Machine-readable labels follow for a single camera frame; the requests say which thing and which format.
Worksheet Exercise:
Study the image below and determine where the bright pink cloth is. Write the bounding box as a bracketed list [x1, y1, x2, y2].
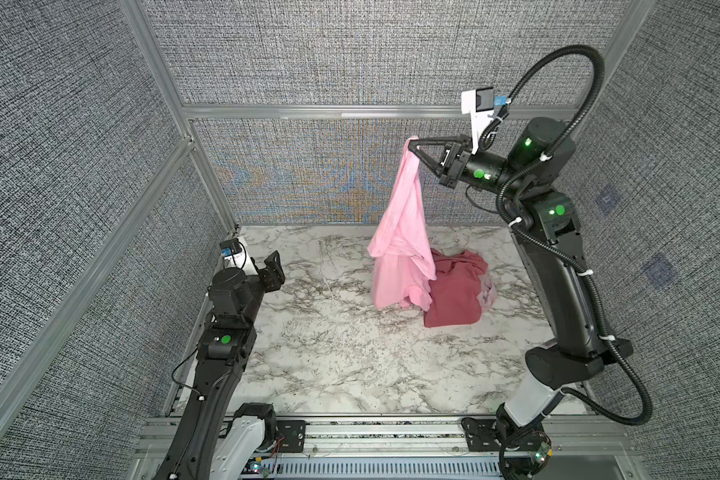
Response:
[367, 147, 436, 312]

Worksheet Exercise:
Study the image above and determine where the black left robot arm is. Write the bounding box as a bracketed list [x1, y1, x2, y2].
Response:
[155, 251, 285, 479]

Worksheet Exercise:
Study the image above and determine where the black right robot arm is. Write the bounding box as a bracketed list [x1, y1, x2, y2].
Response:
[408, 117, 653, 479]

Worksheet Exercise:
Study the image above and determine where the dark rose cloth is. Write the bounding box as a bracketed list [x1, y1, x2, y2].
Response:
[424, 249, 488, 328]

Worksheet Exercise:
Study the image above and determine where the pale mauve cloth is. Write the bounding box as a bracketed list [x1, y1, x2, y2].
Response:
[477, 273, 497, 311]

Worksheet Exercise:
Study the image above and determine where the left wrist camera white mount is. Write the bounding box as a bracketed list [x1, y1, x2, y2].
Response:
[219, 237, 256, 275]

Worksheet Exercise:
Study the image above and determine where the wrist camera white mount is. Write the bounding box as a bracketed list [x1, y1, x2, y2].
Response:
[461, 87, 511, 154]
[219, 237, 256, 275]

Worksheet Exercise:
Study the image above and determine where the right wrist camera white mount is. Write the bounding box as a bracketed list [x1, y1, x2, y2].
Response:
[461, 87, 511, 154]

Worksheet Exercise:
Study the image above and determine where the black corrugated cable conduit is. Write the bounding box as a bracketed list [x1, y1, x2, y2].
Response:
[479, 44, 654, 427]

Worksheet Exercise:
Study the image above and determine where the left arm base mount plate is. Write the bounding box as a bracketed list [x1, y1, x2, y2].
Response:
[276, 420, 307, 453]

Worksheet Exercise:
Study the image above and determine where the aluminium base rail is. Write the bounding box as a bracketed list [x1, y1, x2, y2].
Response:
[127, 414, 649, 479]

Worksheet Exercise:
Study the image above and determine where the aluminium enclosure frame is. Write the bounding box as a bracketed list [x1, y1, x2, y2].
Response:
[0, 1, 631, 450]

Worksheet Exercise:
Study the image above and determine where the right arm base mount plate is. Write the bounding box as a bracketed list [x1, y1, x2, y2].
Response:
[460, 417, 501, 452]

